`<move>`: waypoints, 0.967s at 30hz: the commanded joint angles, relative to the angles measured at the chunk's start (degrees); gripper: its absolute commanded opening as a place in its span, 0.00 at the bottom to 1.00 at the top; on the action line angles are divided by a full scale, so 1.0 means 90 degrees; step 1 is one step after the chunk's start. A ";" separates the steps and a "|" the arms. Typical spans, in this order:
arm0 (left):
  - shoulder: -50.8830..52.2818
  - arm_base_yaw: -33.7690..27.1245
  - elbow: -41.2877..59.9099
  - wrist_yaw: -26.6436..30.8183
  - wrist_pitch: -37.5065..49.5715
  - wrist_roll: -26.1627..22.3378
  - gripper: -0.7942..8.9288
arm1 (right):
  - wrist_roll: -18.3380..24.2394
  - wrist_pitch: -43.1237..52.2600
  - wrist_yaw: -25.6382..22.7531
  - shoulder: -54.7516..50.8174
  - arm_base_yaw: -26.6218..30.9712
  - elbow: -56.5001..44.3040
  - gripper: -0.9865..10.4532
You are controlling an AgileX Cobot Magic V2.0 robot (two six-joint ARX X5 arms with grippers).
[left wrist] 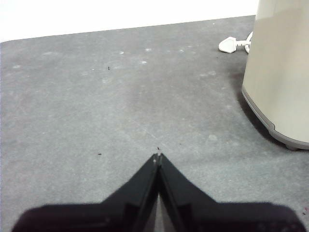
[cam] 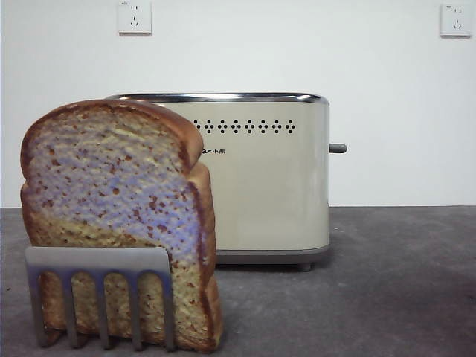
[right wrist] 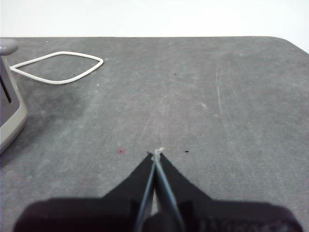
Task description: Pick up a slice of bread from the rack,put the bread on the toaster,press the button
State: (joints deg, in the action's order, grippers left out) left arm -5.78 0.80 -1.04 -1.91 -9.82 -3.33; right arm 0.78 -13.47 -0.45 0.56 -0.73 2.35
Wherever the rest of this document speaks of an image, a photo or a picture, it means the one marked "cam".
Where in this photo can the grey toaster lever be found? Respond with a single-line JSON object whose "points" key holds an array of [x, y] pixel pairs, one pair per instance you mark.
{"points": [[338, 148]]}

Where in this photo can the brown toast bread slice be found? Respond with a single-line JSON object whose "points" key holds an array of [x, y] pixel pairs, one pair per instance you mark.
{"points": [[111, 178]]}

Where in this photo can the cream two-slot toaster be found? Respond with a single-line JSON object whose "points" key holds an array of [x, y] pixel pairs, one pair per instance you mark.
{"points": [[267, 193]]}

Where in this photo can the shiny metal toast rack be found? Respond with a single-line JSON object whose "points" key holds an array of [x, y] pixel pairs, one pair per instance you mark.
{"points": [[93, 258]]}

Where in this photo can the white wall socket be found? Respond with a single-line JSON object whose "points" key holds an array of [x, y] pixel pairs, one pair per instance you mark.
{"points": [[135, 18], [456, 20]]}

